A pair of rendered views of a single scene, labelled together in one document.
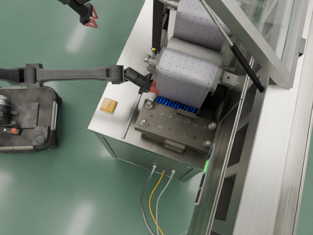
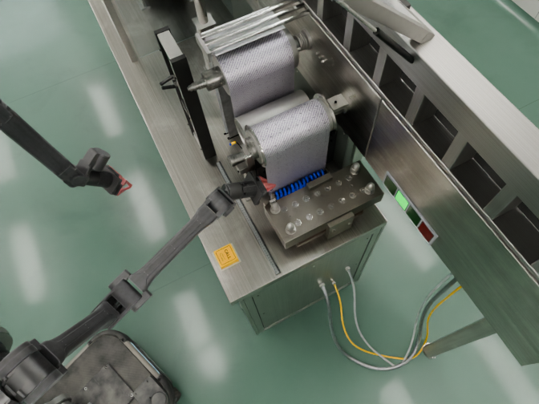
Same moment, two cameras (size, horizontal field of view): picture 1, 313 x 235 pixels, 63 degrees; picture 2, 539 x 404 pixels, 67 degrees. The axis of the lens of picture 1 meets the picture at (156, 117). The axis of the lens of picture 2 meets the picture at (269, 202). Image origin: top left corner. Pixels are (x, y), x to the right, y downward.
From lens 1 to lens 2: 0.43 m
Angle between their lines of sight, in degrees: 15
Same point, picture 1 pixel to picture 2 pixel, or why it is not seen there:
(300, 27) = not seen: outside the picture
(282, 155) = (490, 87)
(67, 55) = (78, 280)
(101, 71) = (204, 212)
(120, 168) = (277, 338)
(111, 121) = (247, 269)
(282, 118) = (455, 62)
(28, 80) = (131, 300)
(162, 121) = (305, 211)
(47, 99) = (114, 348)
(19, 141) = not seen: outside the picture
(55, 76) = (158, 265)
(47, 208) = not seen: outside the picture
